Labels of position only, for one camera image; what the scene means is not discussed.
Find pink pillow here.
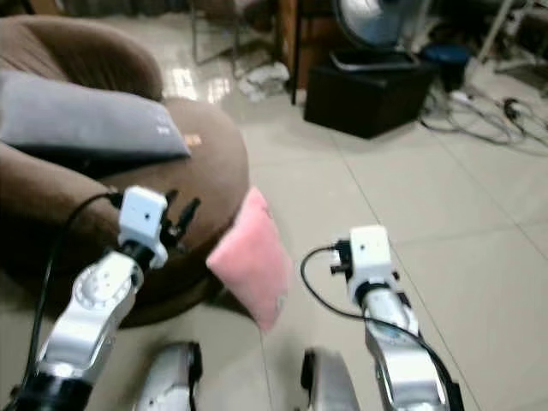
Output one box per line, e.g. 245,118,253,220
205,186,293,334

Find brown round sofa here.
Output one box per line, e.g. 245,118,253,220
0,15,252,328

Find grey pillow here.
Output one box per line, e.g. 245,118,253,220
0,68,193,165

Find grey floor fan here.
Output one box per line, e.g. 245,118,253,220
329,0,431,72

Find silver right robot leg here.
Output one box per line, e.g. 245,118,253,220
300,347,362,411

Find silver robot leg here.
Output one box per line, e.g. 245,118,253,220
300,347,362,411
134,341,204,411

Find silver left robot leg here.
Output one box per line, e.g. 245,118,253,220
134,341,204,411

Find white crumpled cloth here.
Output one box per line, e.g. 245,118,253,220
237,62,291,98

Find black box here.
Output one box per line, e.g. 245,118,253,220
304,56,439,140

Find brown wooden cabinet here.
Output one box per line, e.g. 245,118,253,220
276,0,343,92

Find blue round stool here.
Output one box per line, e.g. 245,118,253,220
422,44,472,93

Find white metal rack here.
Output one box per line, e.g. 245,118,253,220
475,0,548,73

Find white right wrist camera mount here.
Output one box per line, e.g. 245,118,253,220
348,224,396,290

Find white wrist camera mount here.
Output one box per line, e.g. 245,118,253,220
348,224,396,290
118,185,170,268

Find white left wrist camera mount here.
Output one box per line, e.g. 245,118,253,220
118,185,170,268

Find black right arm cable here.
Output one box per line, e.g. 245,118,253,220
300,245,467,411

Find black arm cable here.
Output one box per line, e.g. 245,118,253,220
27,191,122,388
300,245,467,411

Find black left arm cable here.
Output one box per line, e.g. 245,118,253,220
27,191,122,388

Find metal chair frame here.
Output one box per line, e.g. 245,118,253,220
190,0,279,78

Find black floor cables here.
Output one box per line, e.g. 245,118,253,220
420,86,548,146

